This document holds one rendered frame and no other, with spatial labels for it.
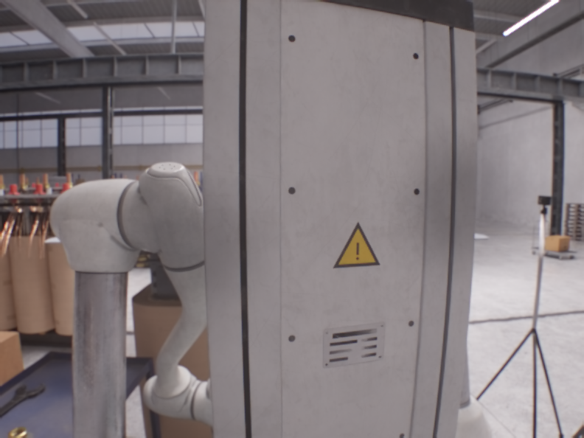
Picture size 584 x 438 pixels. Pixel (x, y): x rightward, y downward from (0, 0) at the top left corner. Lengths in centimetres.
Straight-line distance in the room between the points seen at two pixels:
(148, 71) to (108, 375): 977
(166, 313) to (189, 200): 90
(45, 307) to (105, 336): 318
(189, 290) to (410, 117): 49
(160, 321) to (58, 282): 225
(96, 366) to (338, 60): 64
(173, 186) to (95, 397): 42
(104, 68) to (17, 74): 269
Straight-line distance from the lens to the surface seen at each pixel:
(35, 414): 129
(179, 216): 58
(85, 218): 67
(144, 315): 148
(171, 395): 96
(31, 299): 384
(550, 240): 976
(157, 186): 58
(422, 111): 44
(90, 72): 1099
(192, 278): 64
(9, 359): 184
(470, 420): 95
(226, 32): 38
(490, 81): 1161
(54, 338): 406
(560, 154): 1396
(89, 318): 69
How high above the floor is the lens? 152
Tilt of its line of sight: 4 degrees down
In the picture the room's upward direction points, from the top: straight up
